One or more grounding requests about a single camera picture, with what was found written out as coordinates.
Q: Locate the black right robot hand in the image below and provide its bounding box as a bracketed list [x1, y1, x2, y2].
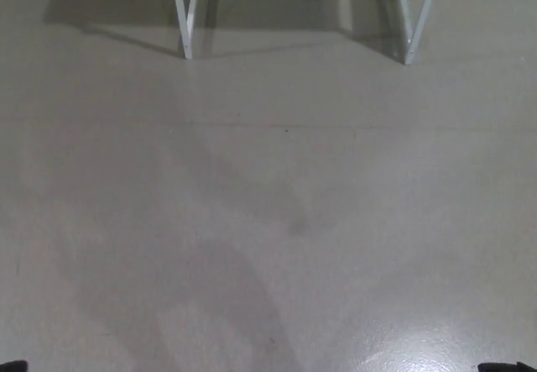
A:
[477, 361, 537, 372]

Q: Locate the white table with metal legs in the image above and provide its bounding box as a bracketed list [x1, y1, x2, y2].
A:
[169, 0, 441, 65]

